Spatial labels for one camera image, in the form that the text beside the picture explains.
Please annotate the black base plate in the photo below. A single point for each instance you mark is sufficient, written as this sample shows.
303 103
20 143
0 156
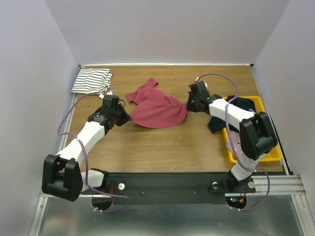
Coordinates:
173 188

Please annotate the navy blue tank top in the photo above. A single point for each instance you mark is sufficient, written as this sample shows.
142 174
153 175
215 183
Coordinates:
216 124

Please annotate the black white striped tank top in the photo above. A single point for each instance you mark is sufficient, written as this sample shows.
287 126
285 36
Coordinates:
92 81

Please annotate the light pink tank top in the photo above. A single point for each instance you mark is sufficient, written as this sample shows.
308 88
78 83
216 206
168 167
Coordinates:
235 145

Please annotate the yellow plastic tray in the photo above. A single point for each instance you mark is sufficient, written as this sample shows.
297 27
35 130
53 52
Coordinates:
274 155

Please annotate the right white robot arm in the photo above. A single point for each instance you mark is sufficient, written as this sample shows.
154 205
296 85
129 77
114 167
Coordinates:
257 136

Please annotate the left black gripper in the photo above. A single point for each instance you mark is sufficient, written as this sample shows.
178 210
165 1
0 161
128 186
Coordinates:
126 117

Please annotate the aluminium frame rail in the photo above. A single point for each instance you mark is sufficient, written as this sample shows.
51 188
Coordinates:
43 198

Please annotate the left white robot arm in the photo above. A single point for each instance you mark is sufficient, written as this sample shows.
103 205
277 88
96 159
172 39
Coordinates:
62 176

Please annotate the maroon tank top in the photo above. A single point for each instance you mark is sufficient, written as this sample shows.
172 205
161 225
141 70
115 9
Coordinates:
154 109

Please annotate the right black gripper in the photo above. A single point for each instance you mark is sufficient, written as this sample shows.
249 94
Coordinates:
192 106

